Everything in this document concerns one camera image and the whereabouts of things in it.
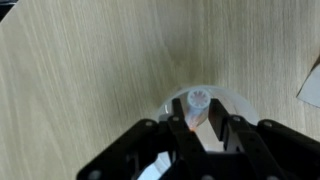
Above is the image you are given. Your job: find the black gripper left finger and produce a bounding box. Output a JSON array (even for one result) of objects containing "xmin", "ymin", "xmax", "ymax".
[{"xmin": 76, "ymin": 98, "xmax": 208, "ymax": 180}]

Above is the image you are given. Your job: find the white paper sheet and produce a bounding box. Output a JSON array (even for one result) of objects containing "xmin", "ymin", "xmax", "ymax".
[{"xmin": 296, "ymin": 54, "xmax": 320, "ymax": 108}]

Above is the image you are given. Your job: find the clear plastic measuring cup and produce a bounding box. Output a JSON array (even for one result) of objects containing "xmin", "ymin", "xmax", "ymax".
[{"xmin": 136, "ymin": 85, "xmax": 260, "ymax": 180}]

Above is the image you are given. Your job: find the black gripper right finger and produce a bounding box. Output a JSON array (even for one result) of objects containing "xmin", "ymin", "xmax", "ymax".
[{"xmin": 208, "ymin": 98, "xmax": 320, "ymax": 180}]

